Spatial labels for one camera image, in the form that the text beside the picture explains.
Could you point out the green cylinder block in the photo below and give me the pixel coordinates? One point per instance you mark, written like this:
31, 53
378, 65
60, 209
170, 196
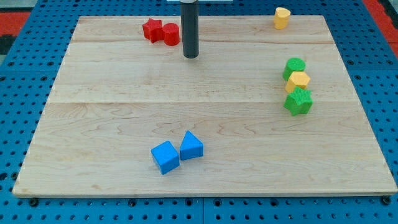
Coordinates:
293, 64

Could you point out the yellow hexagon block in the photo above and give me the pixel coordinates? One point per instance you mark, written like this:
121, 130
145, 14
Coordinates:
297, 79

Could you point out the light wooden board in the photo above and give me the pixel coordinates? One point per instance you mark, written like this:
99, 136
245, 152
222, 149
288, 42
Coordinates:
117, 95

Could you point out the red star block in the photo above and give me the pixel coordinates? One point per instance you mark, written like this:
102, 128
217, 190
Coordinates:
153, 30

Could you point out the yellow heart block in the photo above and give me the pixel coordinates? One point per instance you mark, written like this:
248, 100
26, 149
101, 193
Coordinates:
281, 18

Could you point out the green star block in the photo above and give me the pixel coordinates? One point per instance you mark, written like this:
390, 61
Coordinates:
299, 101

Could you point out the blue cube block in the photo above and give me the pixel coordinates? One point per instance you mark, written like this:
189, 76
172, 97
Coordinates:
165, 157

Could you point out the blue triangle block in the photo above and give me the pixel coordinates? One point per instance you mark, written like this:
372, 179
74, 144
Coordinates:
191, 147

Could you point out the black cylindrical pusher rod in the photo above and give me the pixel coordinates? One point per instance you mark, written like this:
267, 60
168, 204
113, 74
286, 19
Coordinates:
189, 12

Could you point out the red cylinder block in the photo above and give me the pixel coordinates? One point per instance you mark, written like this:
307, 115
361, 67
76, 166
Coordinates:
171, 34

